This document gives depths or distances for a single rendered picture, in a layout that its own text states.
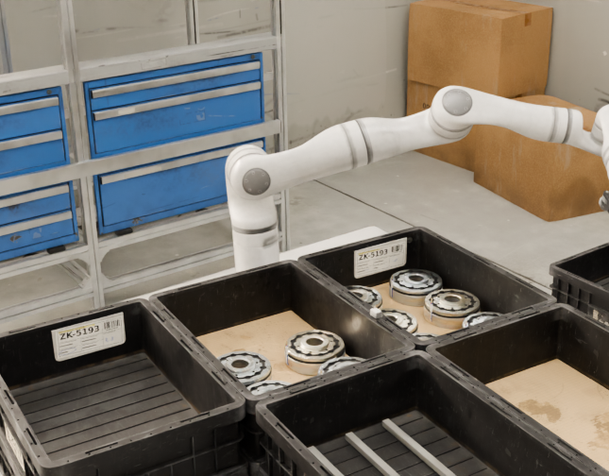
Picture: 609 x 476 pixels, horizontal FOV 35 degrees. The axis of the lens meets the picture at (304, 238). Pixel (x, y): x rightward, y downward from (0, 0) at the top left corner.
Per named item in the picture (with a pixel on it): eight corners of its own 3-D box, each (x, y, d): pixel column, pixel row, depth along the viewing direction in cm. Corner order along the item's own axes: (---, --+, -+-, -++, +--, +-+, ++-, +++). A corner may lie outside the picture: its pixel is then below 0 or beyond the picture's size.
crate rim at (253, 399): (145, 308, 172) (144, 296, 171) (293, 268, 186) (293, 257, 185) (250, 416, 140) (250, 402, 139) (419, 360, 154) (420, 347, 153)
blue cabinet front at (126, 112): (98, 233, 353) (82, 81, 330) (265, 190, 391) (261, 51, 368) (102, 236, 351) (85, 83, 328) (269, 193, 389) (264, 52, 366)
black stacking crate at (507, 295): (296, 314, 190) (295, 260, 185) (419, 278, 203) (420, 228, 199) (417, 411, 158) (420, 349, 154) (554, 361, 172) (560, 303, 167)
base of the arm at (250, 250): (230, 297, 206) (224, 222, 199) (270, 285, 210) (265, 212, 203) (249, 314, 199) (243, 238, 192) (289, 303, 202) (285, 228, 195)
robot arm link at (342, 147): (363, 127, 188) (349, 114, 196) (228, 167, 185) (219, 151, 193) (371, 171, 192) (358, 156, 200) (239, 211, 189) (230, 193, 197)
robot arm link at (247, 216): (221, 144, 194) (228, 224, 201) (229, 160, 186) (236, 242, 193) (267, 139, 196) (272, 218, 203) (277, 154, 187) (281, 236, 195)
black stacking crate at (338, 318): (151, 355, 176) (145, 298, 171) (294, 314, 190) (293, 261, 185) (254, 471, 144) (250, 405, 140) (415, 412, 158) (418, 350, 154)
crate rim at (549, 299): (294, 268, 186) (293, 257, 185) (420, 235, 200) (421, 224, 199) (419, 360, 154) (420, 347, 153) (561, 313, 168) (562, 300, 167)
